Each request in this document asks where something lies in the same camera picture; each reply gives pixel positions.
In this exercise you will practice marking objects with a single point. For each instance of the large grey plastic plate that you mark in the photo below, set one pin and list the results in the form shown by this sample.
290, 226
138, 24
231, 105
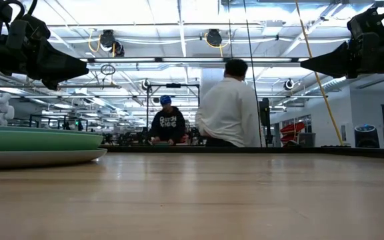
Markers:
28, 158

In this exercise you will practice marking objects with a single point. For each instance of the black metal table frame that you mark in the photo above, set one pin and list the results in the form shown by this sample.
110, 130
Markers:
345, 151

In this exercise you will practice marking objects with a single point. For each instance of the black monitor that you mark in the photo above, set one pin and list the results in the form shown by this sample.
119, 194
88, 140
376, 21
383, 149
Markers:
264, 113

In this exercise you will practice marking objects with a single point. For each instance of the black cylindrical unit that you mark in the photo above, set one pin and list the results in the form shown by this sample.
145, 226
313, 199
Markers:
367, 136

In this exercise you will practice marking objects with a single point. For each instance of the bright green plastic plate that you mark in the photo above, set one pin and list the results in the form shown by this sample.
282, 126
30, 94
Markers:
28, 141

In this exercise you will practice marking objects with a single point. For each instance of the black metal stand frame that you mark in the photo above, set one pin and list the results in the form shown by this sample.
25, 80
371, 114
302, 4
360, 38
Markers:
173, 85

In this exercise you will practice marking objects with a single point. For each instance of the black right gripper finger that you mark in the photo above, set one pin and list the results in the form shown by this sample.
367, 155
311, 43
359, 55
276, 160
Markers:
338, 60

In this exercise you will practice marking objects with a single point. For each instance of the silver ventilation duct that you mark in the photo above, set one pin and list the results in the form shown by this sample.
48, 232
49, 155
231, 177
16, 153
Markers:
337, 81

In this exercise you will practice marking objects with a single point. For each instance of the red equipment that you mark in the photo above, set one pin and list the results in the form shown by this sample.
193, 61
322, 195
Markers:
292, 128

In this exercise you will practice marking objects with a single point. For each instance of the person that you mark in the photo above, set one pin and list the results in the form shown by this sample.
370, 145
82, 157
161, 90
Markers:
228, 110
168, 125

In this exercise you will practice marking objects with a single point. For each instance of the grey bin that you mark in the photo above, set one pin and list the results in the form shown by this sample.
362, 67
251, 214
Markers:
307, 140

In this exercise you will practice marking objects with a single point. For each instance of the white robot figure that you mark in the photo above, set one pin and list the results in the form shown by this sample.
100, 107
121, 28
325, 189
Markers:
0, 110

